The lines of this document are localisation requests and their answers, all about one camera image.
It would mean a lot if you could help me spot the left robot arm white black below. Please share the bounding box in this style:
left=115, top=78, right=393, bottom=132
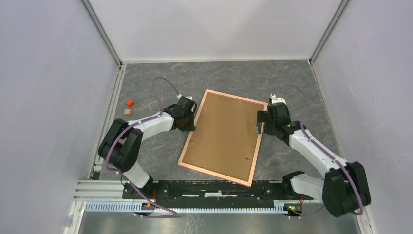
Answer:
left=97, top=97, right=198, bottom=199

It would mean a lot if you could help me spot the small wooden cube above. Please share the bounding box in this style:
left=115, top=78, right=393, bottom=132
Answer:
left=124, top=108, right=132, bottom=117

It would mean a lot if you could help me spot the aluminium rail frame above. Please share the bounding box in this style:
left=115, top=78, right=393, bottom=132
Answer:
left=63, top=0, right=126, bottom=234

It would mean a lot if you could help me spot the brown cardboard backing board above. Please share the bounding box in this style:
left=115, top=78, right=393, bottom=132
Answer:
left=181, top=93, right=265, bottom=182

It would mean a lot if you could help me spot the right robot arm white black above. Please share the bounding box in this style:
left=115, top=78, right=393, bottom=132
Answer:
left=256, top=102, right=371, bottom=217

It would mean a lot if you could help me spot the small red cube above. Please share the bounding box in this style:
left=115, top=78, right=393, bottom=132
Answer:
left=126, top=100, right=134, bottom=108

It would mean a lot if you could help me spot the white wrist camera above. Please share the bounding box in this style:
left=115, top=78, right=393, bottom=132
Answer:
left=269, top=93, right=286, bottom=105
left=177, top=94, right=193, bottom=100

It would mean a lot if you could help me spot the pink wooden picture frame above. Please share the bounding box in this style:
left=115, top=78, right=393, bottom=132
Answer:
left=177, top=89, right=268, bottom=188

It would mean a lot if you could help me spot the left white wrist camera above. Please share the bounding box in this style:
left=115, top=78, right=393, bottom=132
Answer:
left=177, top=94, right=193, bottom=100

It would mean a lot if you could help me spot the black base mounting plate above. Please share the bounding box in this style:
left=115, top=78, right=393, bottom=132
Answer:
left=143, top=180, right=312, bottom=209

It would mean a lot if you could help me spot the white slotted cable duct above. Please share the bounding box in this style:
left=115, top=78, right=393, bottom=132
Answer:
left=85, top=201, right=301, bottom=215

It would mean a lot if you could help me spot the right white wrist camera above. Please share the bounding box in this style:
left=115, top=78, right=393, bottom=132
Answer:
left=269, top=93, right=286, bottom=105

